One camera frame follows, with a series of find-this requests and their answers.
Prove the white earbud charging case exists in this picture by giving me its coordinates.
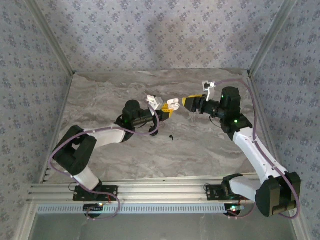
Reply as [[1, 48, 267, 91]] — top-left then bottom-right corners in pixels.
[[166, 98, 181, 109]]

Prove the black controller board with LED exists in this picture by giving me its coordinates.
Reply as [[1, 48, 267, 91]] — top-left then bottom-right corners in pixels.
[[83, 203, 105, 218], [223, 203, 245, 217]]

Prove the grey metal panel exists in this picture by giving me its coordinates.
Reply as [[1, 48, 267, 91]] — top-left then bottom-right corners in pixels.
[[34, 212, 295, 240]]

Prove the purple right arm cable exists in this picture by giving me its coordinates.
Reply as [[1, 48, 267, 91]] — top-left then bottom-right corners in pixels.
[[214, 78, 301, 220]]

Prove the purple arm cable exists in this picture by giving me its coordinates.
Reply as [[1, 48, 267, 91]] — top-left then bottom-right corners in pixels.
[[214, 78, 301, 220], [48, 103, 161, 221]]

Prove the aluminium table side rail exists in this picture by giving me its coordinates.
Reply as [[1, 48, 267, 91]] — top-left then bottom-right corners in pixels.
[[246, 71, 298, 191], [37, 71, 76, 185]]

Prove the aluminium frame post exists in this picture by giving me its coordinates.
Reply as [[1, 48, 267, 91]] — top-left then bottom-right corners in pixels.
[[248, 0, 299, 76], [24, 0, 76, 76]]

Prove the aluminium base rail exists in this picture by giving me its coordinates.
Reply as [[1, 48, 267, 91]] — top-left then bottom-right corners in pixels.
[[26, 174, 300, 203]]

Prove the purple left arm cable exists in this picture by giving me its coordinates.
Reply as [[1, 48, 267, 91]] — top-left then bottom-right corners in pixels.
[[48, 103, 161, 221]]

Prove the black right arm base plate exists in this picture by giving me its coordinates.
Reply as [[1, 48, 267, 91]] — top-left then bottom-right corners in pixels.
[[205, 183, 252, 201]]

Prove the grey slotted cable duct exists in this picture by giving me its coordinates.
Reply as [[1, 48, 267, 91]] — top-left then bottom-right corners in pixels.
[[36, 202, 247, 215]]

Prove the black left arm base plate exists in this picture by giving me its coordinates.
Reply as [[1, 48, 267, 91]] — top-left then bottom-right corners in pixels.
[[72, 184, 119, 202]]

